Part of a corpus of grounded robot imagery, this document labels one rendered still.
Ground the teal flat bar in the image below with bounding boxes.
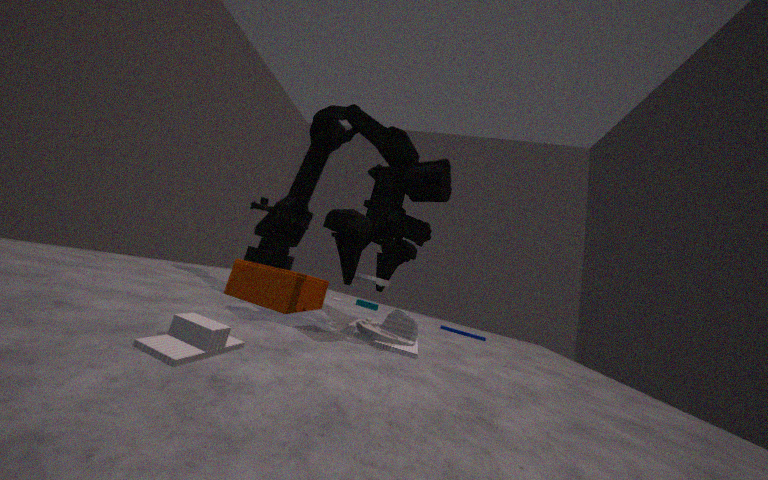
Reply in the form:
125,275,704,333
356,299,379,311

